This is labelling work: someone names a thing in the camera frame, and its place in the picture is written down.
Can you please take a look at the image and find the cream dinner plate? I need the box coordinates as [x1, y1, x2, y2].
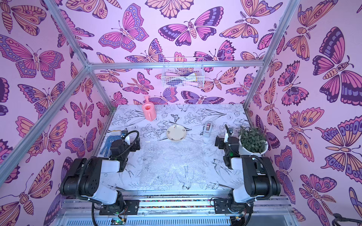
[166, 125, 187, 142]

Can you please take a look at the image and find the clear bubble wrap sheet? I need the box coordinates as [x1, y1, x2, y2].
[130, 141, 220, 190]

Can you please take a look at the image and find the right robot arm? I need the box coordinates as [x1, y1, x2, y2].
[215, 136, 281, 213]

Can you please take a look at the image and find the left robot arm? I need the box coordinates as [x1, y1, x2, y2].
[59, 138, 140, 214]

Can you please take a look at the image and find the blue work glove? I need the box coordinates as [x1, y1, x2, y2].
[98, 131, 122, 157]

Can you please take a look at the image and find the potted green plant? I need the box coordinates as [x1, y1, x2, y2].
[239, 127, 269, 156]

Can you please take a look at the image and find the pink watering can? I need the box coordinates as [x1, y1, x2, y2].
[142, 96, 156, 121]

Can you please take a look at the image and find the green circuit board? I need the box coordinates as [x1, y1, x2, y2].
[111, 218, 126, 226]

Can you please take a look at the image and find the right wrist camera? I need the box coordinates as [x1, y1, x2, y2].
[223, 128, 233, 143]

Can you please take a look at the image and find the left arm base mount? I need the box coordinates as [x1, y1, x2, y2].
[99, 200, 140, 216]

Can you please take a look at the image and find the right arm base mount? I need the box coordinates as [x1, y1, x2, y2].
[210, 197, 253, 215]

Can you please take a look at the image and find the white wire basket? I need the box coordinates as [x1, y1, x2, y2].
[160, 56, 205, 88]

